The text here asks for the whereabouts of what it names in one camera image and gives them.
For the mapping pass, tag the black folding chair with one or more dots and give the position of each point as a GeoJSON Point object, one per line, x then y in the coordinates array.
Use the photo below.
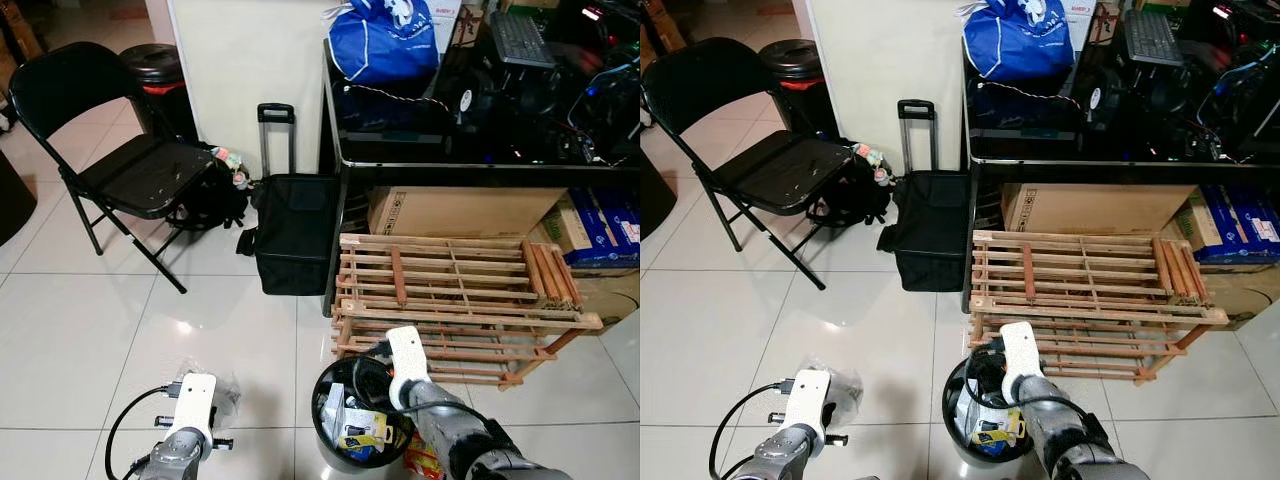
{"type": "Point", "coordinates": [140, 175]}
{"type": "Point", "coordinates": [780, 170]}

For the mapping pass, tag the black lidded bin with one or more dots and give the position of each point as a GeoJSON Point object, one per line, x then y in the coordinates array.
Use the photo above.
{"type": "Point", "coordinates": [160, 80]}
{"type": "Point", "coordinates": [800, 75]}

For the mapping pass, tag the black backpack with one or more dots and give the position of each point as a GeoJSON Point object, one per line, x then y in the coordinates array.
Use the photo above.
{"type": "Point", "coordinates": [215, 200]}
{"type": "Point", "coordinates": [855, 195]}

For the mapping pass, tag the black computer fan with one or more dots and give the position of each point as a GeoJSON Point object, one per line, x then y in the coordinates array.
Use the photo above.
{"type": "Point", "coordinates": [470, 105]}
{"type": "Point", "coordinates": [1097, 100]}

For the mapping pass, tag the blue shopping bag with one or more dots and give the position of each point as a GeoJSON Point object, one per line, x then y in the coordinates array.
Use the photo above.
{"type": "Point", "coordinates": [385, 45]}
{"type": "Point", "coordinates": [1020, 42]}

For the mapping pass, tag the clear plastic wrap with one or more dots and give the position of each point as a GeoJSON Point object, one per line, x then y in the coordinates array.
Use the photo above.
{"type": "Point", "coordinates": [846, 386]}
{"type": "Point", "coordinates": [226, 395]}

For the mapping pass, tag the black desk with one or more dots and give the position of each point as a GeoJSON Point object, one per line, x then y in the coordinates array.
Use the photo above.
{"type": "Point", "coordinates": [400, 140]}
{"type": "Point", "coordinates": [1040, 135]}

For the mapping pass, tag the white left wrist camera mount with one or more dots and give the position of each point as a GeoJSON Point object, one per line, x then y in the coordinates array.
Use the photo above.
{"type": "Point", "coordinates": [192, 405]}
{"type": "Point", "coordinates": [807, 400]}

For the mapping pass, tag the wooden slatted rack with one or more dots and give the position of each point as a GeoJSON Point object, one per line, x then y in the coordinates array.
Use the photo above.
{"type": "Point", "coordinates": [450, 290]}
{"type": "Point", "coordinates": [1085, 285]}

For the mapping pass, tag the yellow blue package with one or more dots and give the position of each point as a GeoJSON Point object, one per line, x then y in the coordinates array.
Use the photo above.
{"type": "Point", "coordinates": [365, 432]}
{"type": "Point", "coordinates": [995, 428]}

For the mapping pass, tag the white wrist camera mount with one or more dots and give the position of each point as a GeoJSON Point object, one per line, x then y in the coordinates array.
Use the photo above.
{"type": "Point", "coordinates": [408, 365]}
{"type": "Point", "coordinates": [192, 405]}
{"type": "Point", "coordinates": [807, 400]}
{"type": "Point", "coordinates": [1022, 358]}

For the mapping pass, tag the round black rubbish bin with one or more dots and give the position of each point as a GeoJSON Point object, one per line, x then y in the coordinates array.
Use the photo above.
{"type": "Point", "coordinates": [965, 450]}
{"type": "Point", "coordinates": [335, 455]}

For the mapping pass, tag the black trolley bag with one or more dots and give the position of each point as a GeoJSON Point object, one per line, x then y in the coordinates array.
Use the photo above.
{"type": "Point", "coordinates": [295, 235]}
{"type": "Point", "coordinates": [930, 230]}

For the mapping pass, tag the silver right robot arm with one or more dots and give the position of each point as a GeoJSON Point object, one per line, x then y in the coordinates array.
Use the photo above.
{"type": "Point", "coordinates": [470, 445]}
{"type": "Point", "coordinates": [1075, 440]}

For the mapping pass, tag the long brown cardboard box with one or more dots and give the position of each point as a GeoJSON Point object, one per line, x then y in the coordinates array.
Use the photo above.
{"type": "Point", "coordinates": [1095, 208]}
{"type": "Point", "coordinates": [460, 212]}

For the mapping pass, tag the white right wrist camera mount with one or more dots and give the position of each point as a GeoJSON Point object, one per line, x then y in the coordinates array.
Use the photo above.
{"type": "Point", "coordinates": [1022, 358]}
{"type": "Point", "coordinates": [408, 365]}

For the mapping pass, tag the black keyboard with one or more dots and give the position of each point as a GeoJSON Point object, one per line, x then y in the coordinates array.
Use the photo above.
{"type": "Point", "coordinates": [520, 40]}
{"type": "Point", "coordinates": [1153, 38]}

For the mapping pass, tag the blue printed box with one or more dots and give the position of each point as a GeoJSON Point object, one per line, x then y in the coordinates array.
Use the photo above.
{"type": "Point", "coordinates": [600, 225]}
{"type": "Point", "coordinates": [1240, 220]}

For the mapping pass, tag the red snack package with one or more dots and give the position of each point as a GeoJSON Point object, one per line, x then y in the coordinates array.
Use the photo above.
{"type": "Point", "coordinates": [422, 462]}

